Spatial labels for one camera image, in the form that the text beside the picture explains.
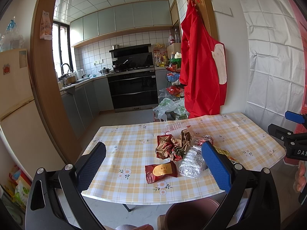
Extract crushed red soda can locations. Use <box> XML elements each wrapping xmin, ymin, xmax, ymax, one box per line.
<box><xmin>195</xmin><ymin>135</ymin><xmax>213</xmax><ymax>146</ymax></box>

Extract brown red paper bag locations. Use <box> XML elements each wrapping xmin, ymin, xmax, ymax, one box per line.
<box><xmin>155</xmin><ymin>128</ymin><xmax>192</xmax><ymax>161</ymax></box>

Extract maroon trash bin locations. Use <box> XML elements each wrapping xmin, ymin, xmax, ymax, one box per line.
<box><xmin>164</xmin><ymin>198</ymin><xmax>220</xmax><ymax>229</ymax></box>

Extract grey kitchen base cabinets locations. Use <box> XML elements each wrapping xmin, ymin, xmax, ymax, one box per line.
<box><xmin>60</xmin><ymin>75</ymin><xmax>114</xmax><ymax>139</ymax></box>

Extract kitchen faucet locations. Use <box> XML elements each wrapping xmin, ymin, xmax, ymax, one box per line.
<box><xmin>60</xmin><ymin>63</ymin><xmax>73</xmax><ymax>75</ymax></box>

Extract person's right hand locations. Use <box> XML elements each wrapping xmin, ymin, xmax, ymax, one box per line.
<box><xmin>293</xmin><ymin>161</ymin><xmax>306</xmax><ymax>193</ymax></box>

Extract crushed clear plastic bottle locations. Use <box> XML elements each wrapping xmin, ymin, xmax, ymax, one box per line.
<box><xmin>178</xmin><ymin>145</ymin><xmax>207</xmax><ymax>179</ymax></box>

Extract yellow plaid floral tablecloth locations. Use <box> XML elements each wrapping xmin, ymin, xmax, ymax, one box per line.
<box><xmin>81</xmin><ymin>112</ymin><xmax>287</xmax><ymax>206</ymax></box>

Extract clear plastic food tray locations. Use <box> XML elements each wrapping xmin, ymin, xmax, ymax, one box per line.
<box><xmin>165</xmin><ymin>121</ymin><xmax>190</xmax><ymax>134</ymax></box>

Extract red mooncake wrapper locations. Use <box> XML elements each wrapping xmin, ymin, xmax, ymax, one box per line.
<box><xmin>145</xmin><ymin>161</ymin><xmax>178</xmax><ymax>184</ymax></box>

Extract white green plastic bag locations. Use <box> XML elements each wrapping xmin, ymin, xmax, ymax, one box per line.
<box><xmin>153</xmin><ymin>98</ymin><xmax>189</xmax><ymax>121</ymax></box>

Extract cream refrigerator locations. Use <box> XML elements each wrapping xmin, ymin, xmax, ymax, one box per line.
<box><xmin>1</xmin><ymin>49</ymin><xmax>64</xmax><ymax>179</ymax></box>

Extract red hanging apron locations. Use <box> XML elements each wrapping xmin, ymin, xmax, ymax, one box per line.
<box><xmin>180</xmin><ymin>0</ymin><xmax>227</xmax><ymax>118</ymax></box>

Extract black oven range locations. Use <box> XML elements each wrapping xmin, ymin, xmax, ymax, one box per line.
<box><xmin>107</xmin><ymin>44</ymin><xmax>158</xmax><ymax>112</ymax></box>

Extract steel cooking pot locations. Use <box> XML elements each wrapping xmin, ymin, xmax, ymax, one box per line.
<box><xmin>99</xmin><ymin>67</ymin><xmax>110</xmax><ymax>75</ymax></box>

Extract white wall sheet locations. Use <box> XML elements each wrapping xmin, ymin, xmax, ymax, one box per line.
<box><xmin>240</xmin><ymin>0</ymin><xmax>305</xmax><ymax>131</ymax></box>

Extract wire storage rack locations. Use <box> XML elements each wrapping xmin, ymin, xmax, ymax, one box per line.
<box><xmin>165</xmin><ymin>58</ymin><xmax>184</xmax><ymax>98</ymax></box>

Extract grey upper wall cabinets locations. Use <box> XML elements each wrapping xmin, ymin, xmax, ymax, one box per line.
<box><xmin>70</xmin><ymin>1</ymin><xmax>172</xmax><ymax>46</ymax></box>

